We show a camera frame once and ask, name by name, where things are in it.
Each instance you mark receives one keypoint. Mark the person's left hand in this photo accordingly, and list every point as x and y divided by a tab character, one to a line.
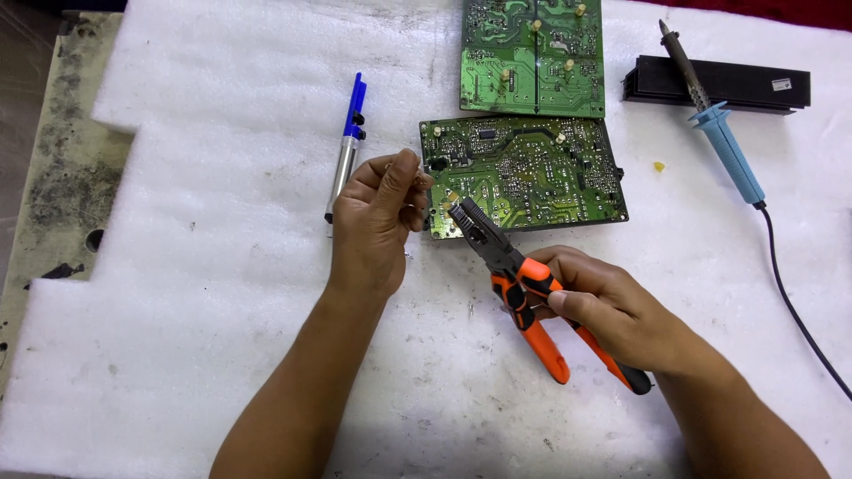
369	226

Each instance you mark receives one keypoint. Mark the person's right hand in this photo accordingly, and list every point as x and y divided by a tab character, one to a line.
616	312

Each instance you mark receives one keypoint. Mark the orange and black pliers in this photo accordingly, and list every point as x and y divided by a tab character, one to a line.
532	326

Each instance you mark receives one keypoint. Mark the blue and silver desoldering pump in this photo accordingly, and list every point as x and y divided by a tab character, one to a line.
346	153

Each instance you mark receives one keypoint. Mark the green circuit board with notch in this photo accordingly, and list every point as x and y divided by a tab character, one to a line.
532	173

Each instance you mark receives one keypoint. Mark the white foam sheet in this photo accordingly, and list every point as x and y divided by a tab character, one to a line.
199	213

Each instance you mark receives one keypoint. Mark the green circuit board with slit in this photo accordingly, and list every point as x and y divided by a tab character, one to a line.
506	73

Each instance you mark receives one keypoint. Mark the black finned heat sink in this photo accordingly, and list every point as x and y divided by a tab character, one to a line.
739	83

